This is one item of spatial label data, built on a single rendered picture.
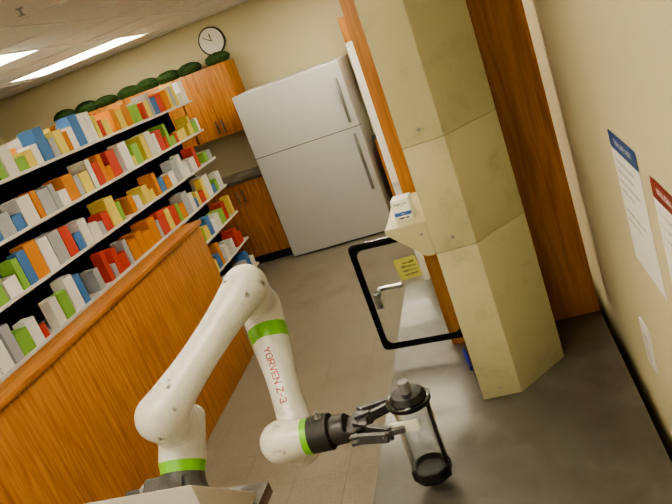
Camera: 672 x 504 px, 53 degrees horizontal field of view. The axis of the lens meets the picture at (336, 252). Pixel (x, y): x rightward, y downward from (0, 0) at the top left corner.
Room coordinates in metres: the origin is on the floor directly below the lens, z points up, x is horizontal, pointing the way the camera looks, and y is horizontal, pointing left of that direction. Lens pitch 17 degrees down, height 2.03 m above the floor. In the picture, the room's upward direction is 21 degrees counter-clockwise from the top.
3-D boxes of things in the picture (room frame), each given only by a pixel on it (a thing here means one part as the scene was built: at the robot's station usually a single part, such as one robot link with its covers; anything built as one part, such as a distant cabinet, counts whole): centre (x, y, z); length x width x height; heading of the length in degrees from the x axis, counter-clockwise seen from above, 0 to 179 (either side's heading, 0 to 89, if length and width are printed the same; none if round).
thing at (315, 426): (1.49, 0.19, 1.15); 0.09 x 0.06 x 0.12; 164
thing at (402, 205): (1.79, -0.22, 1.54); 0.05 x 0.05 x 0.06; 69
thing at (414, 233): (1.87, -0.24, 1.46); 0.32 x 0.11 x 0.10; 164
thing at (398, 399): (1.42, -0.04, 1.21); 0.09 x 0.09 x 0.07
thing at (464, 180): (1.82, -0.41, 1.32); 0.32 x 0.25 x 0.77; 164
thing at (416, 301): (2.06, -0.18, 1.19); 0.30 x 0.01 x 0.40; 67
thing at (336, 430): (1.47, 0.12, 1.15); 0.09 x 0.08 x 0.07; 74
